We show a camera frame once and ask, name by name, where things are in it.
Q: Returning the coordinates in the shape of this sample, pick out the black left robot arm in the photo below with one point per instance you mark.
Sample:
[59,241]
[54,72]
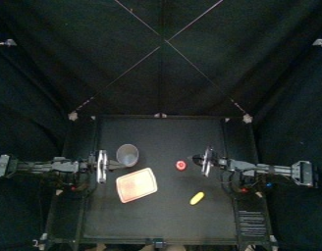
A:
[59,166]

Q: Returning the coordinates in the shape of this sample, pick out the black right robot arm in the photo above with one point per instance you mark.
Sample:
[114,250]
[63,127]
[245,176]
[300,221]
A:
[273,169]

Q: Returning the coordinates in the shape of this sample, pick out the red toy donut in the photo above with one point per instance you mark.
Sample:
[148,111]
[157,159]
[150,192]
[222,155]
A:
[181,165]

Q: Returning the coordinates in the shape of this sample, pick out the pink rectangular plate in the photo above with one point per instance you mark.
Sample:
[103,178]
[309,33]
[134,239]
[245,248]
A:
[137,185]

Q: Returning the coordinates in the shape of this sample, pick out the grey plastic cup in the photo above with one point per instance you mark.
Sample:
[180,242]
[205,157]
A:
[127,155]

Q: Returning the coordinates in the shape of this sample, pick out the yellow toy banana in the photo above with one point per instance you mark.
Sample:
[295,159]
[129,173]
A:
[197,198]

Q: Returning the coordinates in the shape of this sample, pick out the white text label sticker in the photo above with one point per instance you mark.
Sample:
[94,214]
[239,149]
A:
[252,224]

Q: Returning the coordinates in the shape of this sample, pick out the black table edge clamp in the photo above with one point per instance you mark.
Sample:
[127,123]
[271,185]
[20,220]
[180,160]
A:
[158,242]

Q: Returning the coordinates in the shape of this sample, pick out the silver frame middle bracket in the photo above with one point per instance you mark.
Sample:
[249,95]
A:
[160,115]

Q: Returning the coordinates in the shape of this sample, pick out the silver frame corner bracket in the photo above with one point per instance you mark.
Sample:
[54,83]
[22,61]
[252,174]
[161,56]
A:
[319,42]
[10,42]
[40,241]
[273,243]
[73,115]
[248,118]

